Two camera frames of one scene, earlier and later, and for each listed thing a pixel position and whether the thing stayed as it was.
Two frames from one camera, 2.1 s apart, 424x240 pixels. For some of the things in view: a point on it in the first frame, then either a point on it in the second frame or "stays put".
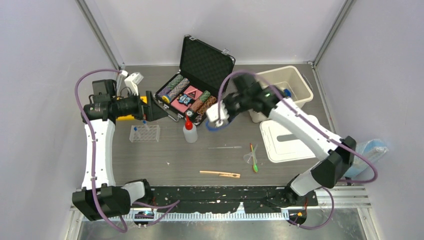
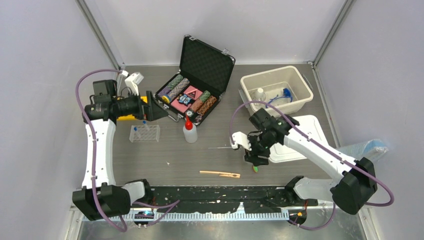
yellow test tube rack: [130, 117] stays put
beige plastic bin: [289, 78] stays put
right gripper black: [225, 100] → [253, 157]
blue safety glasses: [215, 129] → [287, 93]
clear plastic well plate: [145, 132] stays put
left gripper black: [152, 110] stays put
